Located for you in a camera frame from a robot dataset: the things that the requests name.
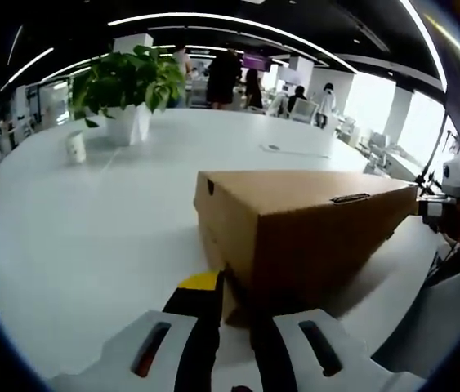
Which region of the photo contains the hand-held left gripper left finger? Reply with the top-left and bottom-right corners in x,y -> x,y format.
45,269 -> 226,392

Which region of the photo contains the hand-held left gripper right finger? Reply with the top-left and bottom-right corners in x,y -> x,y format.
248,308 -> 427,392

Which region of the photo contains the brown cardboard shoe box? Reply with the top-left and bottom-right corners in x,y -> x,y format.
194,169 -> 419,327

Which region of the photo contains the black tripod stand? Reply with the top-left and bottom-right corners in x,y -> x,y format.
415,118 -> 460,197

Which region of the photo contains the person's grey clothing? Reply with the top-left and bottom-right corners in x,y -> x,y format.
370,252 -> 460,383

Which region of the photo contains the curved ceiling light strip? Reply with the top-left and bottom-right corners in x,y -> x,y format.
106,11 -> 357,74
400,0 -> 449,93

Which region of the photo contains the white office chair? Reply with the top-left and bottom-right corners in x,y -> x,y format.
290,100 -> 319,122

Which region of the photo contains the white plant pot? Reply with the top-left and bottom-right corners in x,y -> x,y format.
105,101 -> 152,147

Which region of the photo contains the white paper cup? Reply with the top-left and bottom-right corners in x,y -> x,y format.
65,130 -> 87,164

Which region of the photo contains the green potted plant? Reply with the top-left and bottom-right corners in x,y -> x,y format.
69,44 -> 188,130

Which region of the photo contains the white square column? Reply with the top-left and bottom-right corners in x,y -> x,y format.
113,33 -> 153,56

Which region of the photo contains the purple wall screen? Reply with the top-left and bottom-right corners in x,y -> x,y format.
241,52 -> 274,70

